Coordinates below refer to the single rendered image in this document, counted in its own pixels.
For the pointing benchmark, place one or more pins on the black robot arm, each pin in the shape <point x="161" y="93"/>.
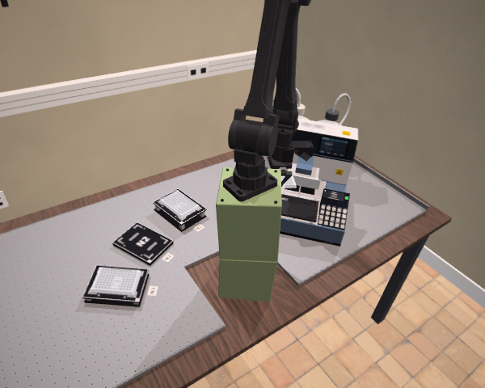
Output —
<point x="251" y="140"/>

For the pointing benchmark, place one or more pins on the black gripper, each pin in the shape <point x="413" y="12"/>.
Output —
<point x="275" y="162"/>

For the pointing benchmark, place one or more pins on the dark grey bottle cap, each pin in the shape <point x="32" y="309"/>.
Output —
<point x="331" y="117"/>

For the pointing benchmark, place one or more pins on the white microplate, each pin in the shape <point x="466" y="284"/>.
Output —
<point x="131" y="277"/>
<point x="290" y="183"/>
<point x="179" y="204"/>

